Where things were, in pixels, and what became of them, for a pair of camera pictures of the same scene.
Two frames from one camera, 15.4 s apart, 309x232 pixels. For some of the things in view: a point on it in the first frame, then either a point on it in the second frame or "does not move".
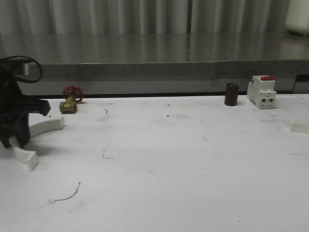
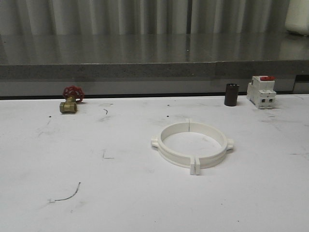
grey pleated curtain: (143, 17) does not move
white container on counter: (297, 17) does not move
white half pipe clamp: (30, 156) → (175, 159)
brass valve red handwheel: (72, 94) does not move
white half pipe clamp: (297, 127) → (209, 161)
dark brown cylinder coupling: (231, 94) does not move
